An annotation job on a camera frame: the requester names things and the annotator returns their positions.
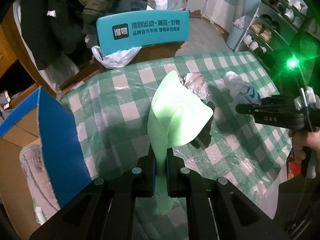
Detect blue white striped cloth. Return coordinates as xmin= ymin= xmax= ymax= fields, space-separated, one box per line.
xmin=223 ymin=71 xmax=261 ymax=105

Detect light green foam sheet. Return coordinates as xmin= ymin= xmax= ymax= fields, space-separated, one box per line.
xmin=147 ymin=70 xmax=213 ymax=215

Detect large grey sock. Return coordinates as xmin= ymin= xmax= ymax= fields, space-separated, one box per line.
xmin=19 ymin=145 xmax=60 ymax=218

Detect person right hand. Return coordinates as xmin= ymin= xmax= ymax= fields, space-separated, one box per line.
xmin=289 ymin=129 xmax=320 ymax=170

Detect crumpled white plastic bag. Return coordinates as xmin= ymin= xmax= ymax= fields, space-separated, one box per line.
xmin=180 ymin=73 xmax=209 ymax=100

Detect red packet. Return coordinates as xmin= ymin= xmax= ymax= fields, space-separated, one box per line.
xmin=286 ymin=151 xmax=301 ymax=180

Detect light blue bin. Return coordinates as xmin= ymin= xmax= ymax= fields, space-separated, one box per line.
xmin=226 ymin=16 xmax=246 ymax=50

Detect shoe rack with shoes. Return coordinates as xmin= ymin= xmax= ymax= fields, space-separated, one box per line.
xmin=235 ymin=0 xmax=308 ymax=70

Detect green checkered plastic tablecloth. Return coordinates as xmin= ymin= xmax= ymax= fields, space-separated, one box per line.
xmin=60 ymin=52 xmax=290 ymax=216

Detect teal printed shoe box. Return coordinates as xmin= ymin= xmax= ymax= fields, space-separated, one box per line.
xmin=96 ymin=10 xmax=189 ymax=56

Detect blue cardboard box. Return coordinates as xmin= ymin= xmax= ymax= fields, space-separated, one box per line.
xmin=1 ymin=88 xmax=91 ymax=239

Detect hanging dark coats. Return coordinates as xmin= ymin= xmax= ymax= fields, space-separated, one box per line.
xmin=21 ymin=0 xmax=148 ymax=70

